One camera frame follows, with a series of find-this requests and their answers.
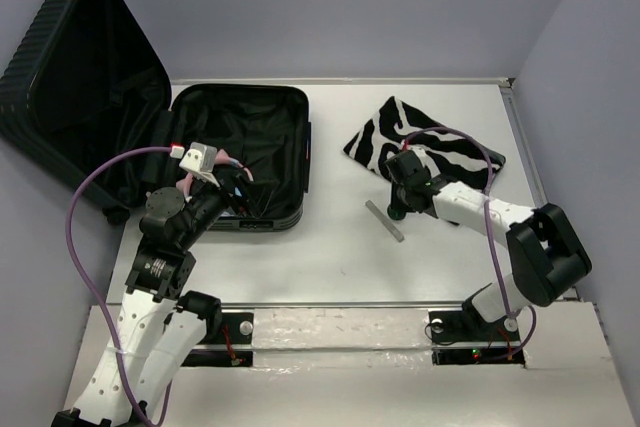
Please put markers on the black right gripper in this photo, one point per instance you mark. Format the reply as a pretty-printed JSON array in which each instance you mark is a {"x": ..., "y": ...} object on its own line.
[{"x": 398, "y": 204}]

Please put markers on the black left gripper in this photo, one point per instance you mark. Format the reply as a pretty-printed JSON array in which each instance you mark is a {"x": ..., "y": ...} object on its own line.
[{"x": 241, "y": 204}]

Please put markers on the checkered slim rectangular box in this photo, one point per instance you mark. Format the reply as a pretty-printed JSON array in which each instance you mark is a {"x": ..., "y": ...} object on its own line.
[{"x": 385, "y": 221}]

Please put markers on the zebra print cloth pouch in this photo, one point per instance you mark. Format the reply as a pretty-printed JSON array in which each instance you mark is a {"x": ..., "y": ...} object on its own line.
[{"x": 451, "y": 155}]

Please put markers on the black hard-shell suitcase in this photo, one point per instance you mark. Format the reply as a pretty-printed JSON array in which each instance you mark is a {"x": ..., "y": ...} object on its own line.
[{"x": 86, "y": 92}]

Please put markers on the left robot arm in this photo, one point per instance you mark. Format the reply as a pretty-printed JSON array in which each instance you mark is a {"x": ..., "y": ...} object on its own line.
[{"x": 159, "y": 322}]

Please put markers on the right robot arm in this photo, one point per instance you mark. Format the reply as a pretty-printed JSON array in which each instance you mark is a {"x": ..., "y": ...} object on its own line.
[{"x": 546, "y": 256}]

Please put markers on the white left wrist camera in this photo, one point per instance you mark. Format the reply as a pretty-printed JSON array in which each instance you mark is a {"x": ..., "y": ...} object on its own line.
[{"x": 199, "y": 161}]

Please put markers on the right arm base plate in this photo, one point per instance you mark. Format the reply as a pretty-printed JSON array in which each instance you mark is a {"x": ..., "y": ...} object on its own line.
[{"x": 457, "y": 343}]

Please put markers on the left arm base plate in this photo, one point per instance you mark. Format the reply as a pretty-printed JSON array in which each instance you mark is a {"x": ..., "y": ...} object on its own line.
[{"x": 230, "y": 346}]

